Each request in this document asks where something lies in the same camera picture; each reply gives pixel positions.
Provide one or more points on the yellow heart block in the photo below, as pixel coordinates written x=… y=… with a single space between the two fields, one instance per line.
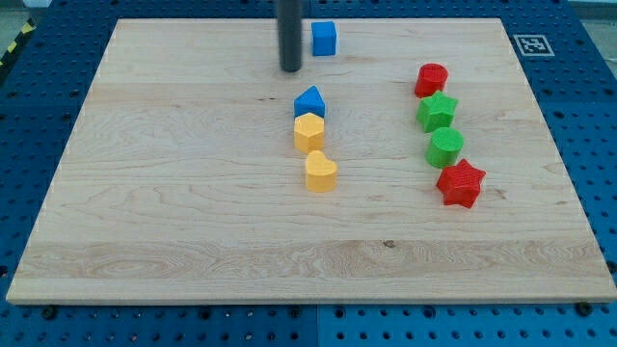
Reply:
x=320 y=172

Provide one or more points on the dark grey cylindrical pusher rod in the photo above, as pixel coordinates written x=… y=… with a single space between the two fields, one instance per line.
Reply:
x=289 y=24

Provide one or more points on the black yellow hazard tape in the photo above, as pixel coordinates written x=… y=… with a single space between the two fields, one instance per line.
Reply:
x=17 y=45

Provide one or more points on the blue triangle block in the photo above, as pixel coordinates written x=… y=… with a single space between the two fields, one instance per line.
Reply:
x=310 y=101

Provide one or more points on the blue cube block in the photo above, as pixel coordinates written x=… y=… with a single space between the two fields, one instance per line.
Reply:
x=324 y=37

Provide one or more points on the green star block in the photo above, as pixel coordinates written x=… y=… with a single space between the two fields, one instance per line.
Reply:
x=435 y=111

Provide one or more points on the red star block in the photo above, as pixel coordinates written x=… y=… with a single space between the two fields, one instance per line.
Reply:
x=461 y=184

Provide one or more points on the light wooden board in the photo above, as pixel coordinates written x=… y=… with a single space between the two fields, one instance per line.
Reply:
x=181 y=185

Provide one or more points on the red cylinder block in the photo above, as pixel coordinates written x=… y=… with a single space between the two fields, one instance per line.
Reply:
x=431 y=77

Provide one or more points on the yellow hexagon block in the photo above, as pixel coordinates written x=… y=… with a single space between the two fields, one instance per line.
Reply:
x=309 y=133

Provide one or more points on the green cylinder block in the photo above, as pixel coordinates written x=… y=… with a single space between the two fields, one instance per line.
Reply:
x=444 y=147

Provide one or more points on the white fiducial marker tag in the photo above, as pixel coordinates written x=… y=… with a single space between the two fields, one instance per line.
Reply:
x=533 y=45

